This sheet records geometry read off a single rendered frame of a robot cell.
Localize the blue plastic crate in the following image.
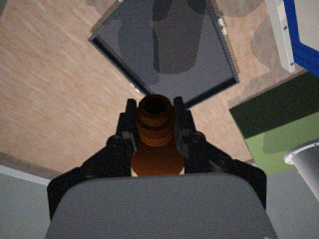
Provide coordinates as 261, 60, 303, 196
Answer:
283, 0, 319, 78

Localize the brown glass bottle with cream label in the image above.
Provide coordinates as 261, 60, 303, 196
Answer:
131, 95, 184, 176

